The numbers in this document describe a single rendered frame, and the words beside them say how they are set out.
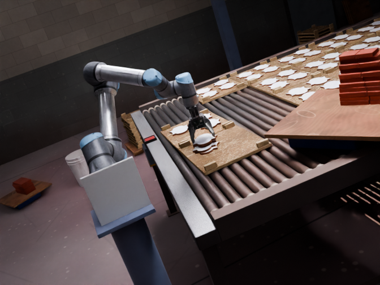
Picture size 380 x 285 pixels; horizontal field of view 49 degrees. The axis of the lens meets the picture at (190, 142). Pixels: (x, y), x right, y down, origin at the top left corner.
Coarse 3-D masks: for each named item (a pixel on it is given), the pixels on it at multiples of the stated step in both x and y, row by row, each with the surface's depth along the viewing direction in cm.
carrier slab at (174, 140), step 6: (222, 120) 243; (174, 126) 262; (162, 132) 258; (168, 132) 254; (186, 132) 244; (198, 132) 237; (204, 132) 234; (216, 132) 228; (168, 138) 245; (174, 138) 241; (180, 138) 238; (186, 138) 235; (174, 144) 232
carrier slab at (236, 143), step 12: (228, 132) 222; (240, 132) 216; (192, 144) 223; (228, 144) 207; (240, 144) 202; (252, 144) 198; (192, 156) 207; (204, 156) 203; (216, 156) 198; (228, 156) 194; (240, 156) 189; (216, 168) 187
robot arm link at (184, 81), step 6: (186, 72) 199; (180, 78) 195; (186, 78) 195; (174, 84) 198; (180, 84) 196; (186, 84) 196; (192, 84) 198; (180, 90) 198; (186, 90) 197; (192, 90) 198; (186, 96) 198; (192, 96) 198
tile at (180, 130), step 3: (180, 126) 254; (183, 126) 252; (186, 126) 251; (174, 129) 252; (177, 129) 250; (180, 129) 248; (183, 129) 246; (186, 129) 245; (171, 132) 250; (174, 132) 247; (177, 132) 245; (180, 132) 243; (183, 132) 243; (174, 135) 245
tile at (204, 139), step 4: (200, 136) 216; (204, 136) 214; (208, 136) 212; (212, 136) 210; (196, 140) 212; (200, 140) 211; (204, 140) 209; (208, 140) 207; (212, 140) 208; (196, 144) 209; (200, 144) 206; (204, 144) 205
